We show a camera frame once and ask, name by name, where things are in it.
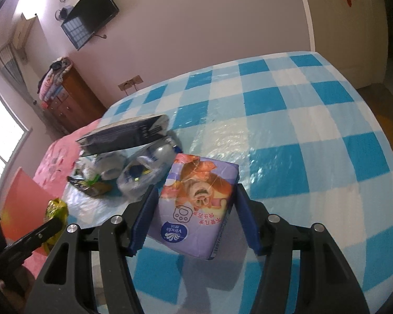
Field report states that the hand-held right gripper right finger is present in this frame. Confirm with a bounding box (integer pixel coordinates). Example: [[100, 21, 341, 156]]
[[236, 183, 370, 314]]

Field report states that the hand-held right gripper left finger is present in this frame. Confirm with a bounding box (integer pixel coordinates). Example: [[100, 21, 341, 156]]
[[24, 185, 159, 314]]

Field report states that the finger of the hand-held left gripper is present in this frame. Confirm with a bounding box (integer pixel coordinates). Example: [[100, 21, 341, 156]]
[[5, 218, 63, 262]]

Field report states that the yellow snack wrapper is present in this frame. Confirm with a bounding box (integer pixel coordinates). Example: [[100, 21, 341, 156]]
[[44, 198, 69, 257]]

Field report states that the purple tissue pack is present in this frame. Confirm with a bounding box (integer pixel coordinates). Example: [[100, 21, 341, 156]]
[[147, 153, 240, 260]]

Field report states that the person's left hand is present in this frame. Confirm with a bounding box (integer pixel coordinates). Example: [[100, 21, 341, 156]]
[[0, 260, 36, 314]]

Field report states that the clear plastic bag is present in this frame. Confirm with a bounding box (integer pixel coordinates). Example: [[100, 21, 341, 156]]
[[116, 141, 179, 200]]

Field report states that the brown snack wrapper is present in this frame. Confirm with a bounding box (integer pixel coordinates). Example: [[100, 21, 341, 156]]
[[67, 175, 113, 198]]

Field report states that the white plastic bag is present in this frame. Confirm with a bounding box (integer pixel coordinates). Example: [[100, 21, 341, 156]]
[[75, 152, 128, 180]]

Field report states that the pink bed blanket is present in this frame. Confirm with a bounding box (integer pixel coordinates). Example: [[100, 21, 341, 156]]
[[21, 119, 103, 288]]

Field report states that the black printed carton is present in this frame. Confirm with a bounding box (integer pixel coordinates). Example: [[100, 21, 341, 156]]
[[75, 114, 171, 156]]

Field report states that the blue checkered tablecloth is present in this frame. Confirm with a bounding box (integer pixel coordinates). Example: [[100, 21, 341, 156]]
[[64, 51, 393, 314]]

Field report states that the window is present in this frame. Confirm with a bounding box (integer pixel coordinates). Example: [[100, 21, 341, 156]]
[[0, 78, 30, 190]]

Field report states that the wooden cabinet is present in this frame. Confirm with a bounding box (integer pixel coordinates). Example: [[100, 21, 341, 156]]
[[47, 64, 107, 134]]

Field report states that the stack of folded blankets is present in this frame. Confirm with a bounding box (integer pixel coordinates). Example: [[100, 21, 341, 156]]
[[37, 57, 73, 107]]

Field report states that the grey curtain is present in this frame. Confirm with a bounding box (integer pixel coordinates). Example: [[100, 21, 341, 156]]
[[0, 44, 41, 131]]

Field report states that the white air conditioner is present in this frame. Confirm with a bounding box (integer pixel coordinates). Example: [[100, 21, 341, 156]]
[[12, 13, 37, 50]]

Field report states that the white door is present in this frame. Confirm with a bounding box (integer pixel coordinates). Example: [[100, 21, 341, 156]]
[[295, 0, 390, 89]]

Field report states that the wall socket panel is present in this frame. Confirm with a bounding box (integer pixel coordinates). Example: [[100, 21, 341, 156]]
[[118, 76, 144, 93]]

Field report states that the wall television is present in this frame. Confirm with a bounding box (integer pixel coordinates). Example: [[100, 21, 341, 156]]
[[61, 0, 119, 51]]

